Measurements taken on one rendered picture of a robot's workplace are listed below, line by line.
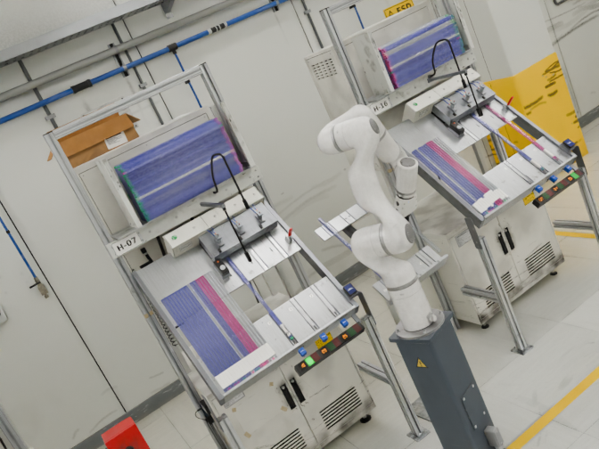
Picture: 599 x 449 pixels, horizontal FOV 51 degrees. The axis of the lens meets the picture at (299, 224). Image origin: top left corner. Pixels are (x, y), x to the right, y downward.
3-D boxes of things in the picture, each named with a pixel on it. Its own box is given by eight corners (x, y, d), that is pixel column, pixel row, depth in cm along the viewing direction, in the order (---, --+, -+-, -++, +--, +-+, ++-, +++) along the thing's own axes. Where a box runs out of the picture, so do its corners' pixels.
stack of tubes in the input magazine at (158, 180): (245, 169, 290) (219, 116, 283) (147, 222, 271) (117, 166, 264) (235, 170, 301) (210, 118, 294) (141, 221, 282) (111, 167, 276)
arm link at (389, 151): (357, 123, 248) (394, 170, 267) (366, 147, 236) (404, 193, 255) (377, 110, 245) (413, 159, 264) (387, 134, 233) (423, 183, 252)
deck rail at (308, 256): (357, 312, 272) (359, 305, 267) (354, 314, 271) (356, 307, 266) (263, 206, 304) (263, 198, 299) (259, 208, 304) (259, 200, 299)
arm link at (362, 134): (382, 252, 233) (422, 243, 224) (370, 263, 223) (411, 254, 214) (339, 123, 227) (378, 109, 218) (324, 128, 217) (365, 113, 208)
